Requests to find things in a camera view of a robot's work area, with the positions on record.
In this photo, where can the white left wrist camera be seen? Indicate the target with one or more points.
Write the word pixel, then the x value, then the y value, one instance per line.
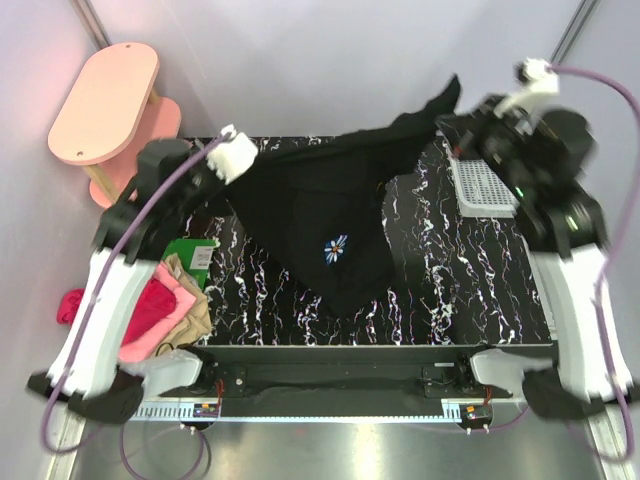
pixel 233 156

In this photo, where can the beige t shirt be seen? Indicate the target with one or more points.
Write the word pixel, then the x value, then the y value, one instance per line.
pixel 196 323

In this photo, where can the magenta red t shirt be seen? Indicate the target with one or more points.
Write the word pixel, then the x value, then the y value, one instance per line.
pixel 155 303

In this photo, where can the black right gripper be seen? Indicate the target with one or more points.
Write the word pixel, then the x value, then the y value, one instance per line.
pixel 468 129

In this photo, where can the light pink t shirt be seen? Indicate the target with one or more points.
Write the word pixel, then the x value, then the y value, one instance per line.
pixel 146 345

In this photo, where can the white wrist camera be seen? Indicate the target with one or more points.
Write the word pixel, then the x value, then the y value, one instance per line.
pixel 233 156
pixel 539 84

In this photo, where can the green plastic folder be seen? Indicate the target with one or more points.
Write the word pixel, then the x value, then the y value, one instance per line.
pixel 195 256

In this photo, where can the pink three-tier shelf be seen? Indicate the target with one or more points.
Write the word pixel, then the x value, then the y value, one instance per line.
pixel 110 114

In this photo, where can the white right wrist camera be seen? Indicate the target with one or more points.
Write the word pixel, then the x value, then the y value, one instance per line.
pixel 539 84

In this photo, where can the white plastic basket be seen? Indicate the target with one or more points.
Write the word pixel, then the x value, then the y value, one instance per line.
pixel 479 192

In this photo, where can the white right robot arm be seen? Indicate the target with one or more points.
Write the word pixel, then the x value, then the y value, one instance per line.
pixel 566 237

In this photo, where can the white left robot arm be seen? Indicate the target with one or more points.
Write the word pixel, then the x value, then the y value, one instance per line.
pixel 89 375

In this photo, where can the black t shirt flower print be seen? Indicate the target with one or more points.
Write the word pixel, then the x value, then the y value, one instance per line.
pixel 317 209

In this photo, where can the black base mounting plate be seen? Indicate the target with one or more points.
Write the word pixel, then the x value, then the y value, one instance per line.
pixel 302 382

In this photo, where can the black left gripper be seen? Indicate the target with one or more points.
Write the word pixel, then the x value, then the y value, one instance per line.
pixel 218 182

